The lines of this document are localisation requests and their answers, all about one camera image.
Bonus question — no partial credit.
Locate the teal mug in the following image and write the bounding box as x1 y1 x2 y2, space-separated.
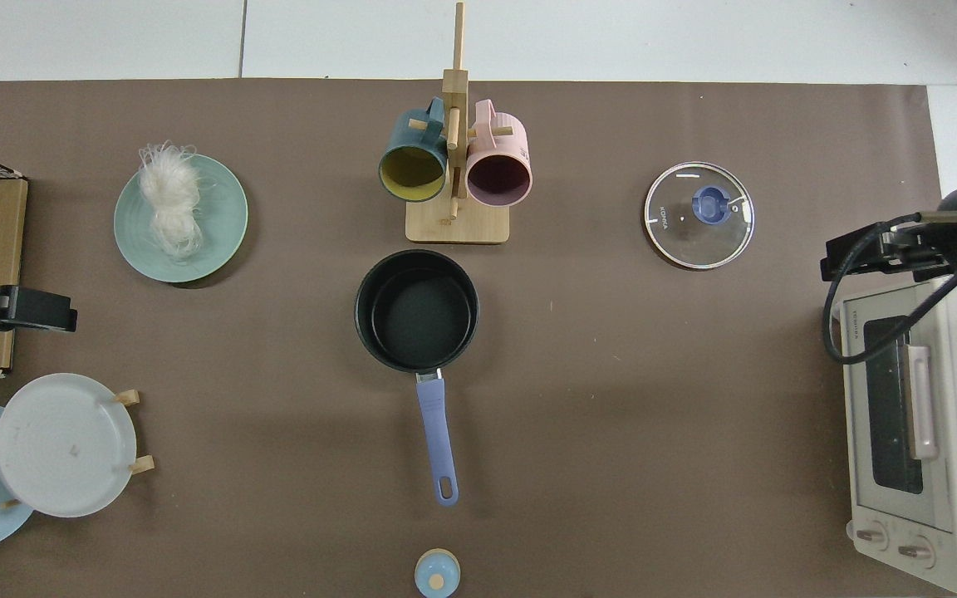
378 97 451 203

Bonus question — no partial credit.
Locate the wooden plate rack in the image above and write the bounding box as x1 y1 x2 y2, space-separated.
0 389 155 509

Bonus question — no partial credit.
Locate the small blue round thing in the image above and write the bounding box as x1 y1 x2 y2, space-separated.
415 548 461 598

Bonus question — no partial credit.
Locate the brown table cloth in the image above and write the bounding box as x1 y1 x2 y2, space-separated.
0 79 945 598

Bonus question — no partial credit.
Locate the pink mug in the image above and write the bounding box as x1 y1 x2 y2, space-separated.
465 99 533 208

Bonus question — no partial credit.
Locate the white plate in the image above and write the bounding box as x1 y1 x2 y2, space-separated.
0 373 137 518

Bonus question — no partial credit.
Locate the glass lid with blue knob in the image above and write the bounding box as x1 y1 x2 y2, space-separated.
644 161 755 271

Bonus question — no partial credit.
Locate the white vermicelli bundle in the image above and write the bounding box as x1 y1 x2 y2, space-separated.
138 141 205 262

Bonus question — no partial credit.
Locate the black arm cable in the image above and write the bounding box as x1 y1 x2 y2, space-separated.
823 214 957 366

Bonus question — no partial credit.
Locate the green plate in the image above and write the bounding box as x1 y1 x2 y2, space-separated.
114 154 248 283

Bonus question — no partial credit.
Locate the black pot with blue handle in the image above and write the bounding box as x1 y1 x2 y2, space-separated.
354 249 479 507

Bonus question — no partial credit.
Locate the wooden cup stand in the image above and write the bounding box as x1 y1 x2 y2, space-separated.
405 2 514 245

